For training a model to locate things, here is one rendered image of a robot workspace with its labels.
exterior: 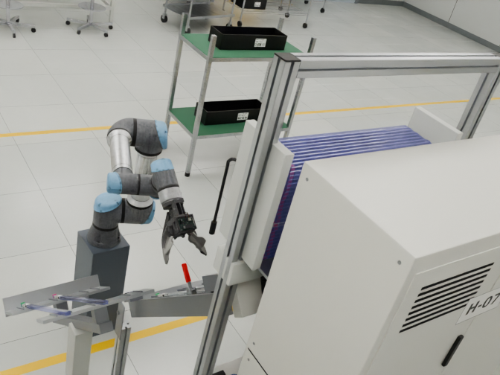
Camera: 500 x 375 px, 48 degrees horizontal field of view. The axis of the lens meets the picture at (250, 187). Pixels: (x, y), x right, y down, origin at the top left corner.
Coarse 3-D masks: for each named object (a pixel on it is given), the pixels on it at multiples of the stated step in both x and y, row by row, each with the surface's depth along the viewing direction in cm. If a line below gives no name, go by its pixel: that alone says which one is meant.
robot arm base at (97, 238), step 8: (88, 232) 259; (96, 232) 255; (104, 232) 254; (112, 232) 256; (120, 232) 264; (88, 240) 259; (96, 240) 256; (104, 240) 256; (112, 240) 257; (120, 240) 264; (104, 248) 257
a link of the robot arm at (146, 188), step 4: (144, 176) 199; (148, 176) 199; (144, 180) 198; (148, 180) 198; (144, 184) 197; (148, 184) 198; (152, 184) 196; (140, 188) 197; (144, 188) 198; (148, 188) 198; (152, 188) 198; (140, 192) 198; (144, 192) 198; (148, 192) 199; (152, 192) 199; (156, 192) 199; (152, 196) 204; (156, 196) 202
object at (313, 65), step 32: (320, 64) 116; (352, 64) 122; (384, 64) 127; (416, 64) 133; (448, 64) 140; (480, 64) 148; (416, 128) 162; (448, 128) 154; (288, 160) 120; (224, 224) 143; (256, 224) 131; (256, 256) 133
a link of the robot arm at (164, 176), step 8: (160, 160) 192; (168, 160) 193; (152, 168) 192; (160, 168) 190; (168, 168) 191; (152, 176) 197; (160, 176) 190; (168, 176) 190; (160, 184) 190; (168, 184) 189; (176, 184) 191
